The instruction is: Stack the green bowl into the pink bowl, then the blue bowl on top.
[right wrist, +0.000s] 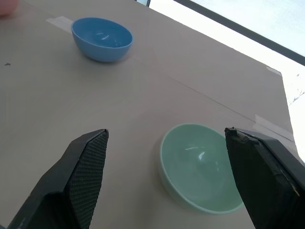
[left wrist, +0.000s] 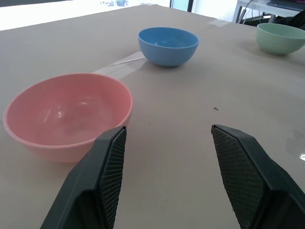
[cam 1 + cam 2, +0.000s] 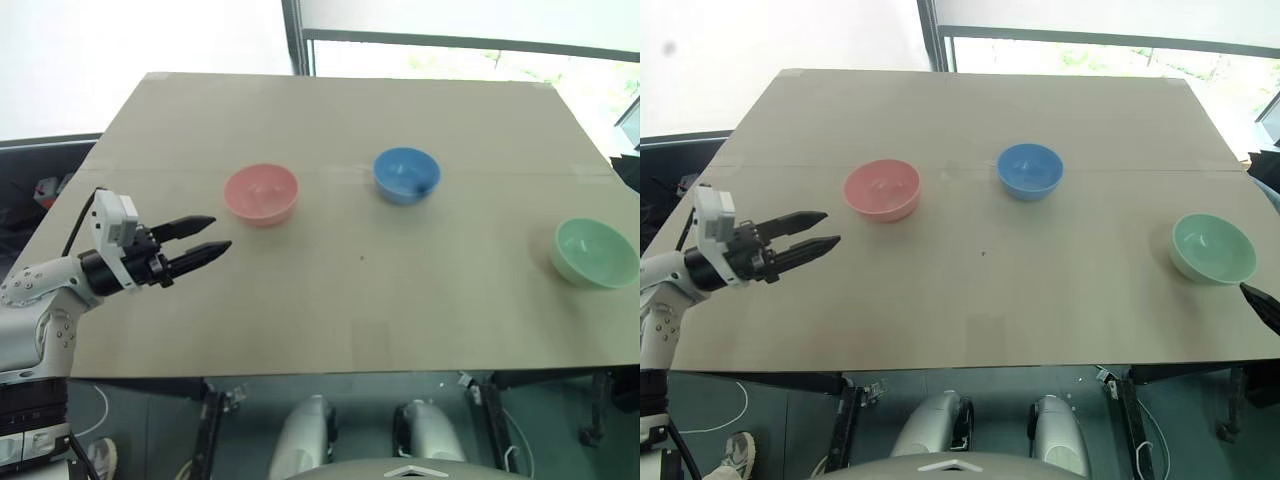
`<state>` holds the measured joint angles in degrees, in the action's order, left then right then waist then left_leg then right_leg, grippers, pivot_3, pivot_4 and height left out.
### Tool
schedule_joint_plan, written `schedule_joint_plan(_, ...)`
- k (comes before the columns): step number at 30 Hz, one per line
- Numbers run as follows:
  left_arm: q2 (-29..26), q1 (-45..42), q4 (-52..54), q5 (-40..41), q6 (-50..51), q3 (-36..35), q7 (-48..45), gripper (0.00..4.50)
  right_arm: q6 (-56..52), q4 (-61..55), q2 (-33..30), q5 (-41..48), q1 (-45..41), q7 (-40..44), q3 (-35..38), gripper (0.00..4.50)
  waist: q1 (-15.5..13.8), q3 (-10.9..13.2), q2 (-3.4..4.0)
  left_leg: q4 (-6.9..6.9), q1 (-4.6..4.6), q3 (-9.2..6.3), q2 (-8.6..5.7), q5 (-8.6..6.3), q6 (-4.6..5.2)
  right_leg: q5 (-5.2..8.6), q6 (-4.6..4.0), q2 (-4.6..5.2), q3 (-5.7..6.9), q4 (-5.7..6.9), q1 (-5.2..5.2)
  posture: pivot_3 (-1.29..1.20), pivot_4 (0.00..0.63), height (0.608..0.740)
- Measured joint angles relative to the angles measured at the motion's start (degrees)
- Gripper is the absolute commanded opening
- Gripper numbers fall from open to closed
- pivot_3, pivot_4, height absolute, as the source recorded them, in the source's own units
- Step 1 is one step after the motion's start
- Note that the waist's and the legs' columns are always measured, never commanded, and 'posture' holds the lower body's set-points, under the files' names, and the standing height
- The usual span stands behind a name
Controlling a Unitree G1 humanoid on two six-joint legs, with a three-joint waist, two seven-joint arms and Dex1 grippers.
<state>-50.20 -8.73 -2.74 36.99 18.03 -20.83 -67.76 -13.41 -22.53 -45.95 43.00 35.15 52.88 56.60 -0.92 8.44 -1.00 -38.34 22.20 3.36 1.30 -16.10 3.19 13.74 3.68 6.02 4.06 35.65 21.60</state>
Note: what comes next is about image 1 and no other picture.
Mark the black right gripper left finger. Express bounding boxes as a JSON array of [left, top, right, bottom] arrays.
[[5, 129, 109, 229]]

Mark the clear tape strip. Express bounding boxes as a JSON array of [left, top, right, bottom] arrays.
[[266, 66, 283, 77], [45, 15, 75, 31]]

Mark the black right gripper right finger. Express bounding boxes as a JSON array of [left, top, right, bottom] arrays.
[[224, 127, 305, 229]]

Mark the pink object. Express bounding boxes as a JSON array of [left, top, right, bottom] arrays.
[[0, 0, 19, 17]]

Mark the green bowl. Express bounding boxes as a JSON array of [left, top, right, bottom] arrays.
[[159, 123, 244, 215]]

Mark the dark window frame bar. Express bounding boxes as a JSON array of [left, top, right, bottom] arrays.
[[172, 0, 305, 66]]

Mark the blue bowl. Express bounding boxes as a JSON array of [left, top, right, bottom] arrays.
[[71, 17, 133, 63]]

